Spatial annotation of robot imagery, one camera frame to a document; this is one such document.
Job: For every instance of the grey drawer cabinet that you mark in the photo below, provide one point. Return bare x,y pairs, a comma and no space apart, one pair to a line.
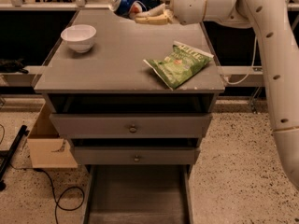
115,64

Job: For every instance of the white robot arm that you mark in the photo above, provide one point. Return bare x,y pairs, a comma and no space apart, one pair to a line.
279,55

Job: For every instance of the black object on rail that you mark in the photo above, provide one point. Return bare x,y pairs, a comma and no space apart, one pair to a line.
12,66

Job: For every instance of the cardboard box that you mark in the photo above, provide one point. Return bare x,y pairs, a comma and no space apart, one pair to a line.
47,148

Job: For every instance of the grey top drawer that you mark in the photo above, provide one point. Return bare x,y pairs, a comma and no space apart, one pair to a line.
131,115

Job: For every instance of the grey drawer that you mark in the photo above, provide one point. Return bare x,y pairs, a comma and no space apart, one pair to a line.
142,194
140,151
131,115

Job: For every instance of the green chip bag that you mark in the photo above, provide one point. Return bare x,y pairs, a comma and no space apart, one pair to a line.
180,65

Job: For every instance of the white bowl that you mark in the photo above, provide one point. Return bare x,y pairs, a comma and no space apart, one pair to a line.
80,38

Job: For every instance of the grey middle drawer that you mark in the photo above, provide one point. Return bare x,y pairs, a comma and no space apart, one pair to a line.
140,151

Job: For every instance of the black stand leg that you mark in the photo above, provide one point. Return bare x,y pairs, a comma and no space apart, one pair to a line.
7,155

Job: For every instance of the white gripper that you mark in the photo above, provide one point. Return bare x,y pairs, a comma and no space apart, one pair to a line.
188,4

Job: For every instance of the grey bottom drawer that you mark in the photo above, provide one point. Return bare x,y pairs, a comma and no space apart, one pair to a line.
142,194

